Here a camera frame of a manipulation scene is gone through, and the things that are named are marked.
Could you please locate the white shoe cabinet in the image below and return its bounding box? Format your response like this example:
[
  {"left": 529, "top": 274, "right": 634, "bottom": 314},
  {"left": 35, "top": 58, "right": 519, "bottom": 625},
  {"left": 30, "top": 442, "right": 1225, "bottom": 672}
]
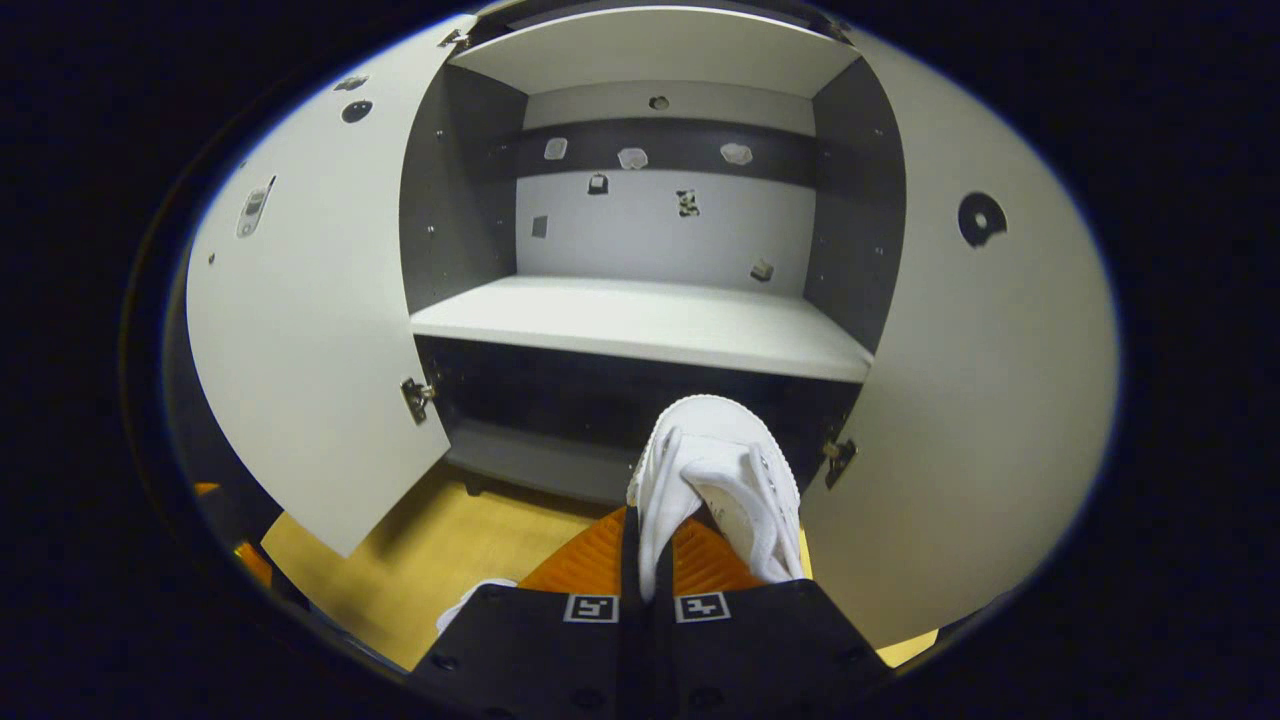
[{"left": 185, "top": 0, "right": 1121, "bottom": 651}]

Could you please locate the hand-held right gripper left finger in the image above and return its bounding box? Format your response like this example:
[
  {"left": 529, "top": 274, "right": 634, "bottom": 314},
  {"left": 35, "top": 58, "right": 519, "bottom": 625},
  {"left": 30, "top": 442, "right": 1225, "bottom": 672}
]
[{"left": 410, "top": 505, "right": 641, "bottom": 720}]

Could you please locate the white cabinet door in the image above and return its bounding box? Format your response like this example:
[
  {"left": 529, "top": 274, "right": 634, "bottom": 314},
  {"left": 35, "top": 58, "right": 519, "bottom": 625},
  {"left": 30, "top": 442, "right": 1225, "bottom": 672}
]
[
  {"left": 800, "top": 30, "right": 1121, "bottom": 651},
  {"left": 185, "top": 15, "right": 476, "bottom": 558}
]

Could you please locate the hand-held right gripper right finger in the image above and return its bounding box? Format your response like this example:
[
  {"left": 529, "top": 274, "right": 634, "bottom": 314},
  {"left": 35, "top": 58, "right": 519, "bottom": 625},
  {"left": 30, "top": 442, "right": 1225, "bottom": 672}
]
[{"left": 650, "top": 515, "right": 891, "bottom": 720}]

